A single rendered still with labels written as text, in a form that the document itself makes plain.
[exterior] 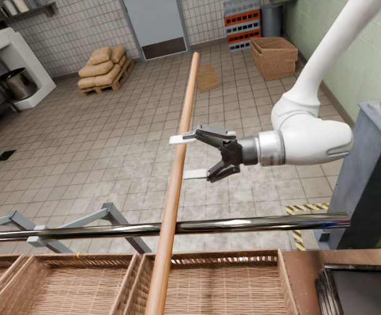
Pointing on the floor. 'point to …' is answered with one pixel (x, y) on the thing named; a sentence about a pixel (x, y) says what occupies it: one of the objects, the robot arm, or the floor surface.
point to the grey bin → (271, 20)
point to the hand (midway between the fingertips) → (181, 159)
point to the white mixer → (18, 69)
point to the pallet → (113, 81)
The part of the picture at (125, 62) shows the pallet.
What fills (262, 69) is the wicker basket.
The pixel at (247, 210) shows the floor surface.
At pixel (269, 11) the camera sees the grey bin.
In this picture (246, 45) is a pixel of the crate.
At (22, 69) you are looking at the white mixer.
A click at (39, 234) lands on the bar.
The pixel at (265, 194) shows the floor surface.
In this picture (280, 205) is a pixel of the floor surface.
